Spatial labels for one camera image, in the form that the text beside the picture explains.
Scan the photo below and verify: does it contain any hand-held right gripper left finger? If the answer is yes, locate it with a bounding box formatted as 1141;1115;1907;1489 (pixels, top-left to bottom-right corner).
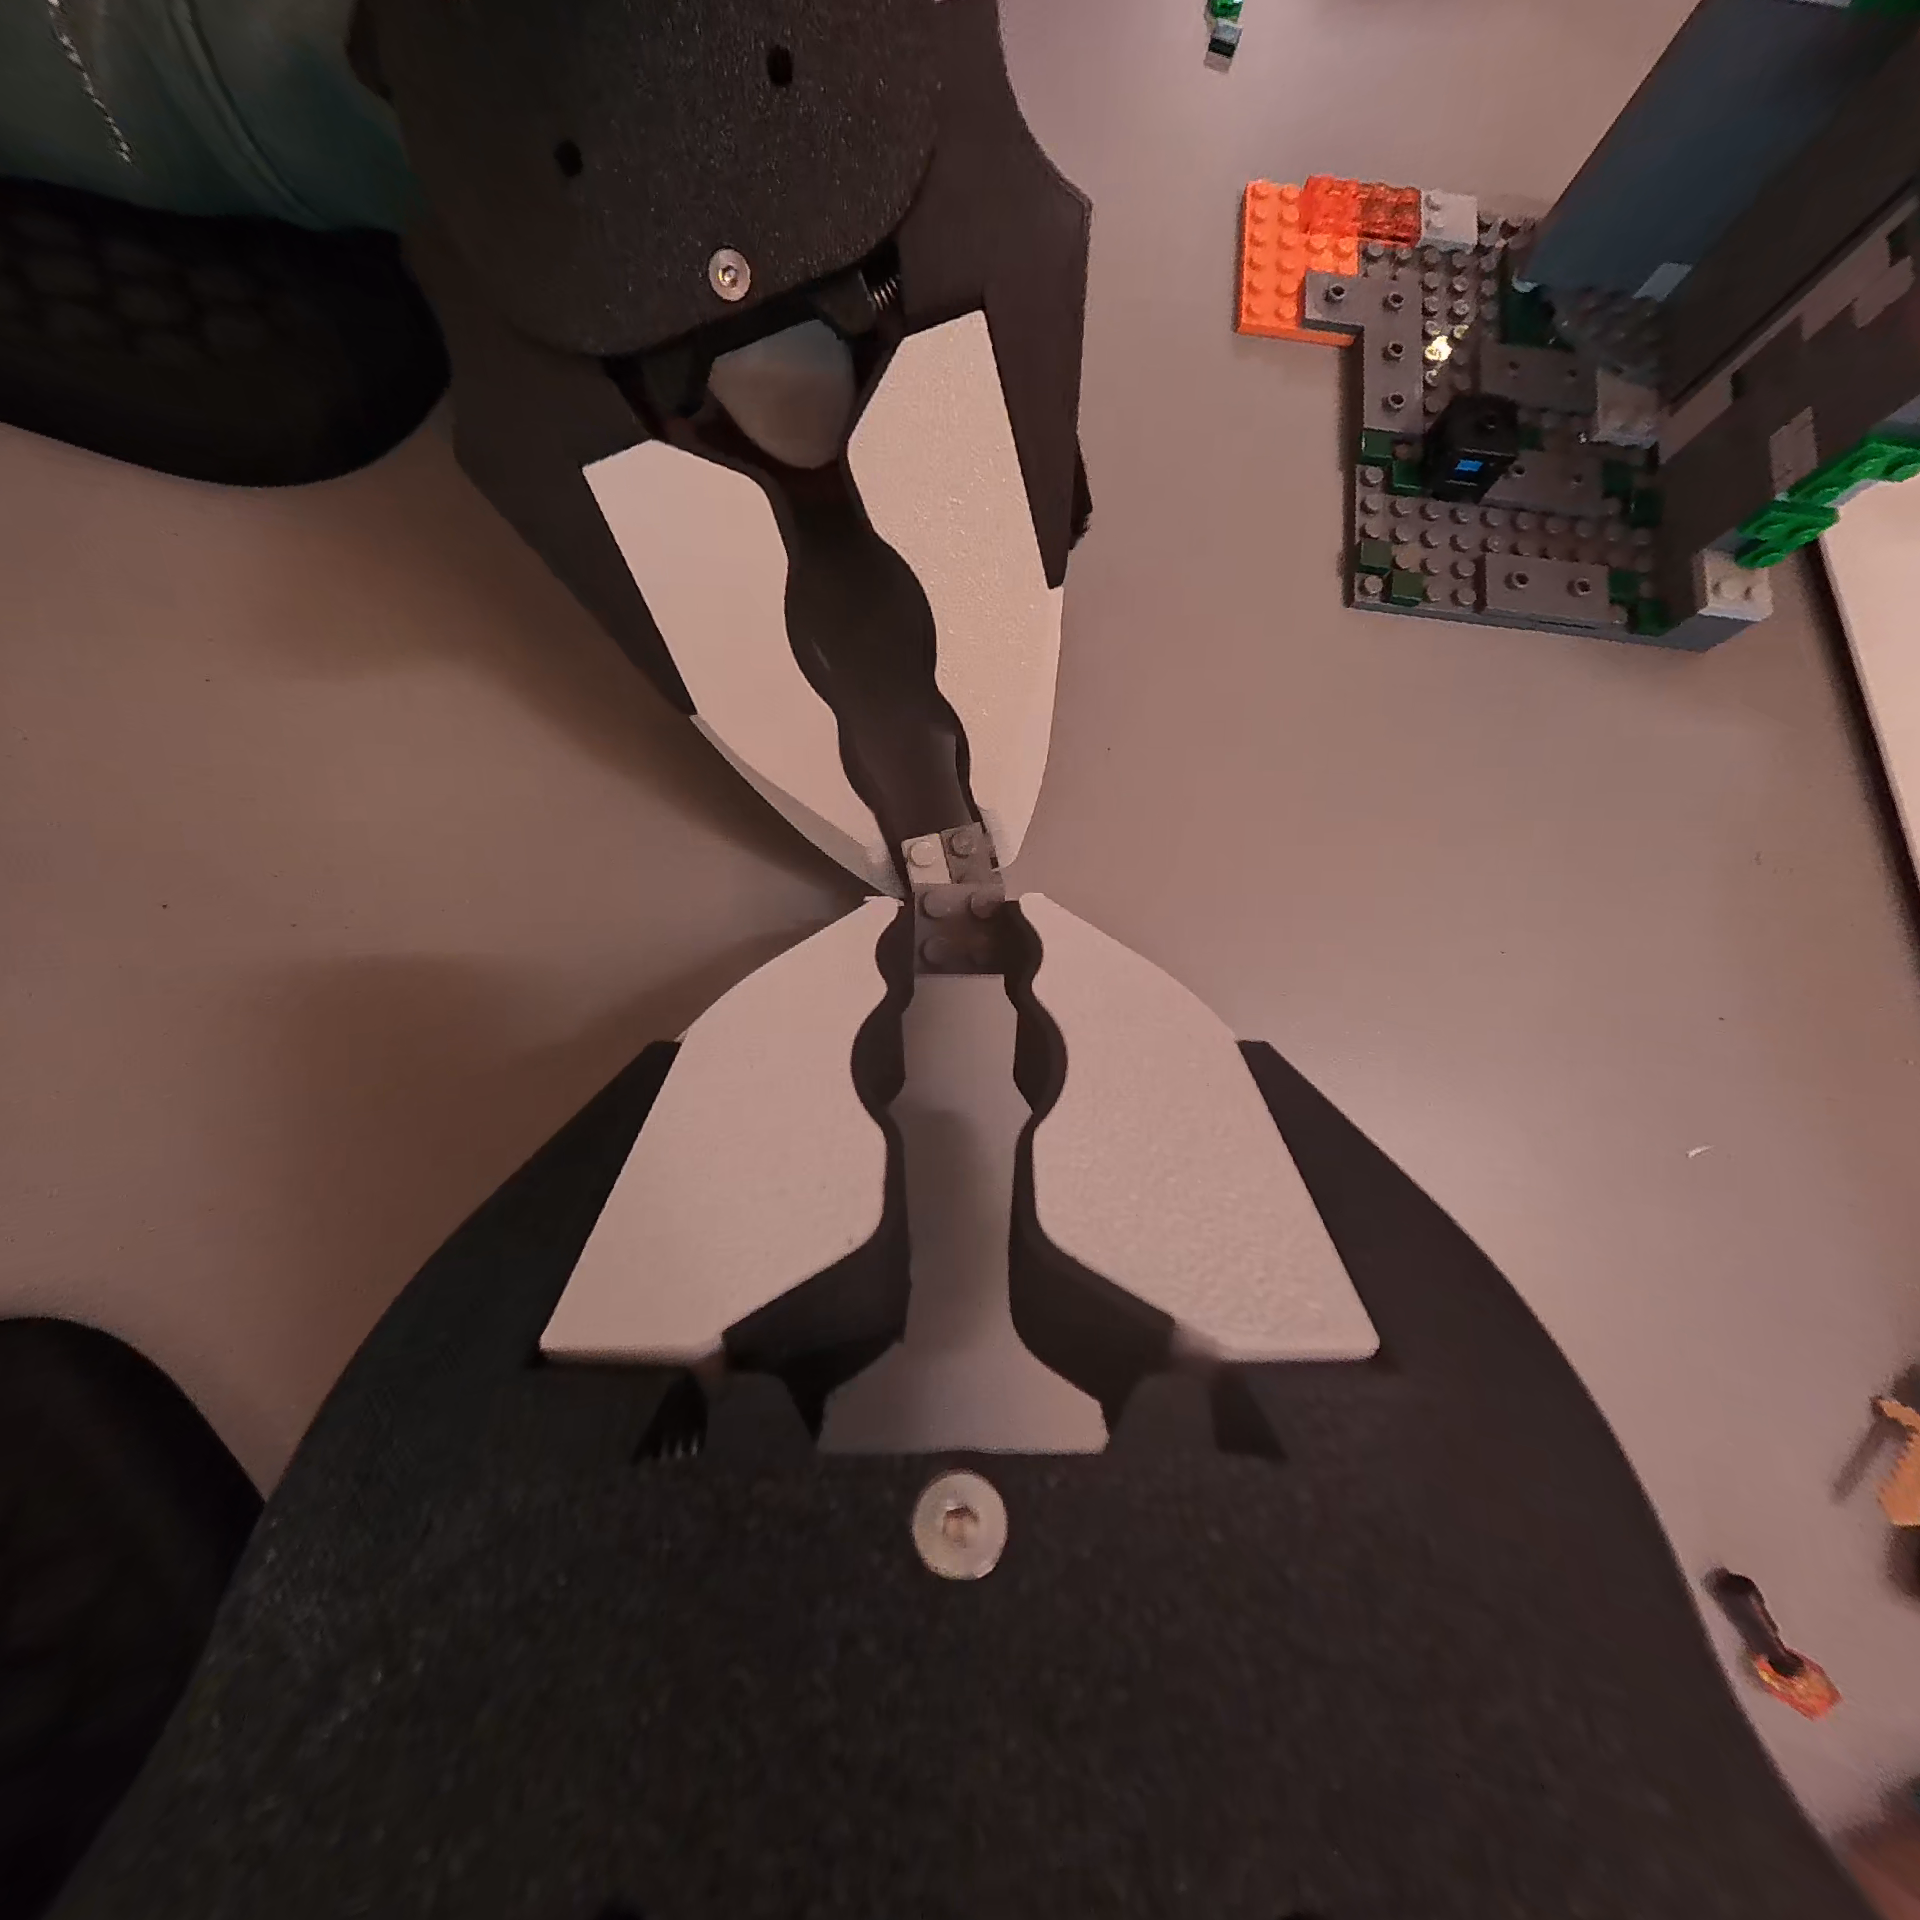
539;895;917;1430

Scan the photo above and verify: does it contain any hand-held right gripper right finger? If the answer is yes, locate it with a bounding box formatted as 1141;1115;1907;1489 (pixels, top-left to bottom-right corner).
1011;891;1384;1421

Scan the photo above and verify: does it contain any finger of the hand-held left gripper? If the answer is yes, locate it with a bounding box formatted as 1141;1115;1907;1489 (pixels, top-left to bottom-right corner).
584;442;913;902
840;306;1074;876

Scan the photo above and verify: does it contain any dark grey toy brick plate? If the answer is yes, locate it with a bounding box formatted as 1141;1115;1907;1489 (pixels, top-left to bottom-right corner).
913;884;1013;981

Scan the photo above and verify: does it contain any person's teal clothing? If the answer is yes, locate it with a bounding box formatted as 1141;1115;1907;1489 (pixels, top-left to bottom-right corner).
0;0;435;241

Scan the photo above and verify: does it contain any black mesh chair armrest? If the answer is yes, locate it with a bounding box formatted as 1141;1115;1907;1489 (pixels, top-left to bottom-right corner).
0;175;453;492
0;1317;271;1920

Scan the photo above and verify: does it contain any toy brick castle model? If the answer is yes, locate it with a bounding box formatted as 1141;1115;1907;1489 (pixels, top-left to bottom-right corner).
1237;0;1920;657

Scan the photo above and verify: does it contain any black orange toy torch piece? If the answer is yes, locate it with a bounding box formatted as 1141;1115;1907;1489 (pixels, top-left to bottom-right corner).
1711;1567;1844;1721

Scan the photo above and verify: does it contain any tan toy brick piece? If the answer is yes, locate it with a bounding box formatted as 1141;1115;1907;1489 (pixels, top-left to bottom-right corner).
1834;1395;1920;1532

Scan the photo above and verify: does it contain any white flat board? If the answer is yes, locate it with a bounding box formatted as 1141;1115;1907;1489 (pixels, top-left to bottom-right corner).
1815;479;1920;889

